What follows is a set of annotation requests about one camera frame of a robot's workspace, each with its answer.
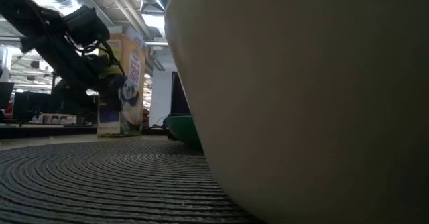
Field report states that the panda cereal box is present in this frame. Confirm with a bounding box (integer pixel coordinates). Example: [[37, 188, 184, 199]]
[[97, 25, 147, 137]]

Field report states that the row of small boxes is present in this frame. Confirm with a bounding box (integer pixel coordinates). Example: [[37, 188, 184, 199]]
[[42, 113, 77, 125]]

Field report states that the green plate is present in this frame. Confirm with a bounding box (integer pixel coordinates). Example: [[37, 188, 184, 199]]
[[166, 115, 204, 150]]

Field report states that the black monitor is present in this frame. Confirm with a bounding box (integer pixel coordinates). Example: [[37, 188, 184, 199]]
[[0, 82, 15, 114]]

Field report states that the grey woven round placemat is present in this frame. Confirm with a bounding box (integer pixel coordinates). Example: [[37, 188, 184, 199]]
[[0, 139, 265, 224]]

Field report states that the cream ceramic bowl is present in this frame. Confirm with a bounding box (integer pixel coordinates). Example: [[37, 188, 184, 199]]
[[164, 0, 429, 224]]

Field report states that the black metal table frame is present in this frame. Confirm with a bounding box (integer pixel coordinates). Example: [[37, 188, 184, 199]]
[[0, 125, 98, 139]]

